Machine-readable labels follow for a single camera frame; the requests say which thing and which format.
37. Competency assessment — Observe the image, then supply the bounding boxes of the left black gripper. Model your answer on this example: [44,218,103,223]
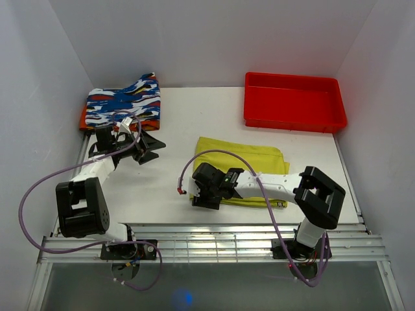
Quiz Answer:
[113,125,166,165]

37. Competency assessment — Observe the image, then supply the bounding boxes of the yellow-green trousers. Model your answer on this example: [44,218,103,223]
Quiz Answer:
[189,135,291,209]

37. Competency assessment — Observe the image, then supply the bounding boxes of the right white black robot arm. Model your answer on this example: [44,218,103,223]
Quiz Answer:
[189,163,346,258]

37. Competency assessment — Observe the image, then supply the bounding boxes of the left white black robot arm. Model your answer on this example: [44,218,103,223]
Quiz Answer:
[56,126,166,259]

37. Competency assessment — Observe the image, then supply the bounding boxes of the folded multicolour patterned trousers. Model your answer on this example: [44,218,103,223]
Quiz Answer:
[79,73,161,132]

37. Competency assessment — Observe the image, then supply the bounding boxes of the red plastic tray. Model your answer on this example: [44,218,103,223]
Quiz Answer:
[243,72,348,134]

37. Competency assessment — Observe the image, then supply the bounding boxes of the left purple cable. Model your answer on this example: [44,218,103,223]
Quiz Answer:
[18,110,163,291]

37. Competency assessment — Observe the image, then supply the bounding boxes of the purple cable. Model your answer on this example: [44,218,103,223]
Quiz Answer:
[18,110,163,291]
[179,149,329,288]

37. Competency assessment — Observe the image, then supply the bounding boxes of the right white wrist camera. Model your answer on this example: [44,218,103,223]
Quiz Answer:
[177,176,200,197]

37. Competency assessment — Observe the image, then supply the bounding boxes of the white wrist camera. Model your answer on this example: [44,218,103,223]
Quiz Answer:
[117,117,133,134]
[177,176,200,197]

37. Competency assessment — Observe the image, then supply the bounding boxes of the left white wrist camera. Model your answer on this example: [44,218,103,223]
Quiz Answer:
[117,117,133,134]

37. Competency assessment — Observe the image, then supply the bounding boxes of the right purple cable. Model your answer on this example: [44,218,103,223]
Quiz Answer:
[179,149,329,288]

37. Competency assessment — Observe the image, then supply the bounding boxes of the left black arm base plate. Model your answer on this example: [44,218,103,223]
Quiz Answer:
[100,240,158,261]

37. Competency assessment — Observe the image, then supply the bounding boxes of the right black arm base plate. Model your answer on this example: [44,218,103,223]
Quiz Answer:
[270,238,332,260]

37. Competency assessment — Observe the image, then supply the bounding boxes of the aluminium rail frame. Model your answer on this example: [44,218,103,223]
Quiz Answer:
[30,128,405,310]

